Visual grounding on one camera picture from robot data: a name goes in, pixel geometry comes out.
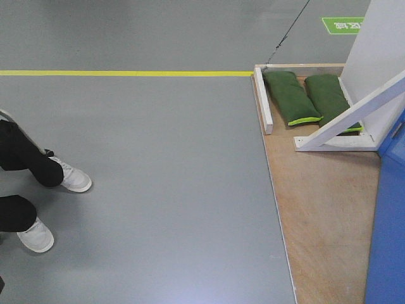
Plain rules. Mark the metal door hinge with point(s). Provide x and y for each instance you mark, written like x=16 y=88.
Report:
x=397 y=130

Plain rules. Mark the blue door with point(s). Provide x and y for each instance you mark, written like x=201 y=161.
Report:
x=385 y=277

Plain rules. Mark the left green sandbag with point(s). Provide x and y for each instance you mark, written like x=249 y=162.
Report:
x=294 y=105

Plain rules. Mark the green sandbag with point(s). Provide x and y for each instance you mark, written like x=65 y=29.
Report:
x=294 y=105
x=325 y=92

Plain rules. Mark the white triangular wooden brace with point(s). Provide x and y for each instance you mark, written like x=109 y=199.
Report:
x=327 y=138

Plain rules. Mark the white shoe on right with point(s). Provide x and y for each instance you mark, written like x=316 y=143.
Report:
x=74 y=179

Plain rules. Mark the white shoe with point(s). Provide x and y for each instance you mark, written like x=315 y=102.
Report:
x=38 y=238
x=74 y=179

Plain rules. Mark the plywood base platform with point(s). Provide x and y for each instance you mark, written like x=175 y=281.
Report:
x=325 y=202

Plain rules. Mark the middle green sandbag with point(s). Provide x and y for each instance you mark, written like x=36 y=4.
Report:
x=325 y=92

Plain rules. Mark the green floor sign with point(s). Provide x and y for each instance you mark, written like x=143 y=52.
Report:
x=343 y=25

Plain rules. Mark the seated person in black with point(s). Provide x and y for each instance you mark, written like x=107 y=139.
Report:
x=22 y=162

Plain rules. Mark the white shoe on left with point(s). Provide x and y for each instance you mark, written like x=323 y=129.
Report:
x=38 y=238

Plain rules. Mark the black object at edge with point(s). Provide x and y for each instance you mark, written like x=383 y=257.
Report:
x=2 y=284

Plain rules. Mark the white wooden edge rail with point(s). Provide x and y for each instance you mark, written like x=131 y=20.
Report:
x=262 y=98

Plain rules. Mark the far white wooden rail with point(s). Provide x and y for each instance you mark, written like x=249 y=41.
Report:
x=300 y=65

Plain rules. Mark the white wall panel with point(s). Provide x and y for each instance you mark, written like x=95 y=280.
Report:
x=377 y=54

